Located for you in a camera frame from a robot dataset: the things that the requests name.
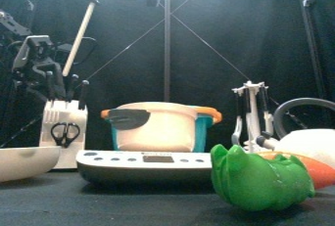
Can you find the white sharpening rod black handle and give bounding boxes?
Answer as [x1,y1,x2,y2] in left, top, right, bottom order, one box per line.
[62,0,106,77]

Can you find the white toy knife block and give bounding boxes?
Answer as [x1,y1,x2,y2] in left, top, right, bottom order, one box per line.
[38,99,89,170]

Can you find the black toy scissors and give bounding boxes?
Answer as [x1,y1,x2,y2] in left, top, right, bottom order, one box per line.
[50,121,82,149]

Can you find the white bowl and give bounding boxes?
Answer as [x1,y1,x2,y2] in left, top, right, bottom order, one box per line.
[0,145,63,183]

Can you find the white kitchen scale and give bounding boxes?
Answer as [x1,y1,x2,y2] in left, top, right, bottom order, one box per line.
[75,150,215,185]

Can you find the white utensil rack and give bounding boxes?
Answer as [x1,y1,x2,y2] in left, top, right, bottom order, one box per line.
[232,80,275,154]

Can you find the green toy bell pepper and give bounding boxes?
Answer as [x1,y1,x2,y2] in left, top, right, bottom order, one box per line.
[209,143,317,212]

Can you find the orange toy carrot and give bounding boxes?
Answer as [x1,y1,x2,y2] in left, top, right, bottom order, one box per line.
[256,151,335,191]

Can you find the black knife handle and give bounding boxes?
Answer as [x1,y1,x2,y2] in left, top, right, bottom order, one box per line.
[65,73,81,103]
[46,70,58,102]
[78,79,90,111]

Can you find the black looped cable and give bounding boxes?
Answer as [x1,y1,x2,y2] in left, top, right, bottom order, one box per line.
[55,36,100,66]

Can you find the thin diagonal brace wire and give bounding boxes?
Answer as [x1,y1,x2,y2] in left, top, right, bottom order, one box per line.
[85,0,199,81]
[158,2,252,81]

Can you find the grey vertical frame pole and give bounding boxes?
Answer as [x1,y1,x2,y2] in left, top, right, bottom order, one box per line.
[163,0,172,103]

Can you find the grey handled hanging utensil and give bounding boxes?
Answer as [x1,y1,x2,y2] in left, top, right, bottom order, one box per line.
[260,86,275,138]
[231,91,246,147]

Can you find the black slanted frame pole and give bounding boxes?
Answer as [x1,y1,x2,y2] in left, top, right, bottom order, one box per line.
[295,0,329,100]

